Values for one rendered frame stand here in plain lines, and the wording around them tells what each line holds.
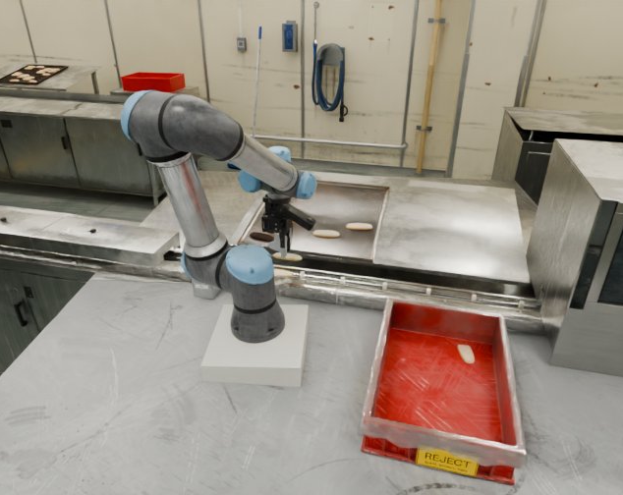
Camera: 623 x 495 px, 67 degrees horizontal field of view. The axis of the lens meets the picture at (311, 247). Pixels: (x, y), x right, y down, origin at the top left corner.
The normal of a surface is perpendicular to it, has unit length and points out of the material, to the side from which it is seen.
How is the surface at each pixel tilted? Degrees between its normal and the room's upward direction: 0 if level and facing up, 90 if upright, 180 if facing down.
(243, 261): 8
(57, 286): 90
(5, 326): 90
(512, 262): 10
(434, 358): 0
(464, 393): 0
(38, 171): 90
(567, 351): 90
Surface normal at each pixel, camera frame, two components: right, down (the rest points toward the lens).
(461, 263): -0.04, -0.79
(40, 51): -0.25, 0.46
